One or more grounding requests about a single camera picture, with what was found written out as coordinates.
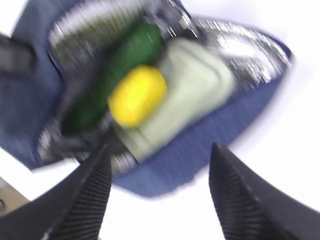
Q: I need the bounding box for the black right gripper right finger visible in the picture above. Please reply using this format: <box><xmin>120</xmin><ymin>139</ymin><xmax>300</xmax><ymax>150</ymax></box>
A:
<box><xmin>208</xmin><ymin>143</ymin><xmax>320</xmax><ymax>240</ymax></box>

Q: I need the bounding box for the yellow lemon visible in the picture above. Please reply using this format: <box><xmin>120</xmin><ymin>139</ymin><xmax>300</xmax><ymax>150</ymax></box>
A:
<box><xmin>107</xmin><ymin>65</ymin><xmax>168</xmax><ymax>128</ymax></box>

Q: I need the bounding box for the glass container green lid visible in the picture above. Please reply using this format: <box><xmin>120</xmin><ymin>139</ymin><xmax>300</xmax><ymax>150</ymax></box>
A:
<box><xmin>115</xmin><ymin>38</ymin><xmax>235</xmax><ymax>162</ymax></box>

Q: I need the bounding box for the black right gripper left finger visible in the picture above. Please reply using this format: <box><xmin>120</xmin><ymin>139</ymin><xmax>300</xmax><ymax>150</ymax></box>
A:
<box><xmin>0</xmin><ymin>146</ymin><xmax>112</xmax><ymax>240</ymax></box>

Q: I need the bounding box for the dark blue lunch bag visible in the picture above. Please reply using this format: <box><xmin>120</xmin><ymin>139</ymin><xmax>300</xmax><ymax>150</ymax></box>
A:
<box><xmin>0</xmin><ymin>0</ymin><xmax>293</xmax><ymax>197</ymax></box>

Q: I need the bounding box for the green cucumber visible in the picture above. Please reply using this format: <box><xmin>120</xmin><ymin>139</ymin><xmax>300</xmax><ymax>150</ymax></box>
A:
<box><xmin>61</xmin><ymin>22</ymin><xmax>164</xmax><ymax>136</ymax></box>

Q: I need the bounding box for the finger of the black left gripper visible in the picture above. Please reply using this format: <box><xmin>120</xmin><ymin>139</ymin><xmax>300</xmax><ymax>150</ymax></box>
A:
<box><xmin>0</xmin><ymin>33</ymin><xmax>34</xmax><ymax>75</ymax></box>

